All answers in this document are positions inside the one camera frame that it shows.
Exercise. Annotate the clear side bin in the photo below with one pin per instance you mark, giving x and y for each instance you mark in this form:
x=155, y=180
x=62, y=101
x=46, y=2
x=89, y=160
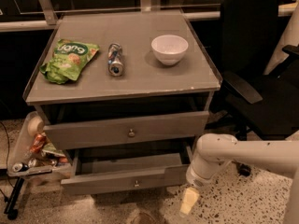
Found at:
x=49, y=160

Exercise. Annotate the silver can in bin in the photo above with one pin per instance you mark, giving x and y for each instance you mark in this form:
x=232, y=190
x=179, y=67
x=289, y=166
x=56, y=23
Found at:
x=19, y=167

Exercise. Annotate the metal railing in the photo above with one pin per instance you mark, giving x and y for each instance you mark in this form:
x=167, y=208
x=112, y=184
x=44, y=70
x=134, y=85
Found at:
x=46, y=13

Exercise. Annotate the white bowl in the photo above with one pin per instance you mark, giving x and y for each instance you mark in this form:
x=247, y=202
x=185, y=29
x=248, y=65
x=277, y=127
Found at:
x=169, y=49

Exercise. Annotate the red soda can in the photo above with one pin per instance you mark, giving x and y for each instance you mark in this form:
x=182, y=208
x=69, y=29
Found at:
x=38, y=143

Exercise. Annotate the grey top drawer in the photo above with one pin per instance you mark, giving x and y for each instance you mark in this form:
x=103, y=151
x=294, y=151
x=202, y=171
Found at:
x=110, y=132

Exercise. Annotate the grey drawer cabinet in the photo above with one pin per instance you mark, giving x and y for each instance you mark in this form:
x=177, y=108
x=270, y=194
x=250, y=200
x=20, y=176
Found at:
x=146, y=87

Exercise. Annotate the green snack bag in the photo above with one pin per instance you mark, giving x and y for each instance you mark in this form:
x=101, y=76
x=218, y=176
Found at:
x=67, y=61

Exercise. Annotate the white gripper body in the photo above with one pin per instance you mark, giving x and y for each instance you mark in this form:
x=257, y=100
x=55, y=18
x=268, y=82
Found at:
x=196, y=180

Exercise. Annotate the black office chair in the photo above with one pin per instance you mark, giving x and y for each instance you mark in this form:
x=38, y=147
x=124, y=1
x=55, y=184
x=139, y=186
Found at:
x=264, y=104

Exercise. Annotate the crushed soda can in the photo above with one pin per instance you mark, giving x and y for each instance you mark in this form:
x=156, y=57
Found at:
x=115, y=64

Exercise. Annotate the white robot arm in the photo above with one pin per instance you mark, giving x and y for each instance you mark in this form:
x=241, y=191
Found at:
x=281, y=157

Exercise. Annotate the grey drawer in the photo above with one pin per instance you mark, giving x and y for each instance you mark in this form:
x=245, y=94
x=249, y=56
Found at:
x=128, y=167
x=110, y=132

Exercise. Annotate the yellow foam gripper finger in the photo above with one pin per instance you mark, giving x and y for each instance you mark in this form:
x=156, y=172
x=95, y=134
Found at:
x=190, y=197

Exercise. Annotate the black stand leg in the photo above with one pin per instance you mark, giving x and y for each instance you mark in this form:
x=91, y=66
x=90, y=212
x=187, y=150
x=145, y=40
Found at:
x=10, y=209

